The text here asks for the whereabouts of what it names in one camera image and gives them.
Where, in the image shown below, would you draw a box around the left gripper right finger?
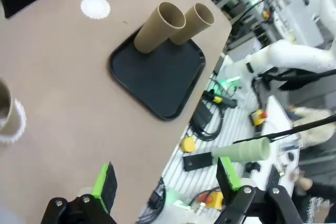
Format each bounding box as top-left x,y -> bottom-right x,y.
215,156 -> 302,224

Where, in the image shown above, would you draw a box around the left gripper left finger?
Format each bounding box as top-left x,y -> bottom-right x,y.
40,161 -> 118,224

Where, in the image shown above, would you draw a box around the white scalloped paper coaster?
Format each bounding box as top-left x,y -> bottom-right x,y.
0,98 -> 27,145
80,0 -> 111,20

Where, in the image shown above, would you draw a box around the light green stacked cups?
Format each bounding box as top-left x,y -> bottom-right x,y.
212,136 -> 271,163

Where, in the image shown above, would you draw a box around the yellow box two red buttons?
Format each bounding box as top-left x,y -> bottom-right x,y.
199,191 -> 224,210

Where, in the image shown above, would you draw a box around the black flat metal plate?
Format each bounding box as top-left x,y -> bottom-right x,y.
183,152 -> 214,172

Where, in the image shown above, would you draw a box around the round yellow stop button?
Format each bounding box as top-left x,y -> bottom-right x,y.
182,137 -> 197,154

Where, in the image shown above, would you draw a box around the yellow box red button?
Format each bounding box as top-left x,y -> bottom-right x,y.
249,110 -> 268,127

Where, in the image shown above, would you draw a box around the black power adapter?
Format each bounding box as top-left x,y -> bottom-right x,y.
190,100 -> 214,128

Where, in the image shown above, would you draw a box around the black yellow hand tool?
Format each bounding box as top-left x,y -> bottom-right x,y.
203,90 -> 238,109

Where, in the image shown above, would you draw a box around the thin black rod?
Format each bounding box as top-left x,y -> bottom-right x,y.
232,115 -> 336,145

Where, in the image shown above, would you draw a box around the black plastic tray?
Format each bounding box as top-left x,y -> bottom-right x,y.
109,26 -> 206,122

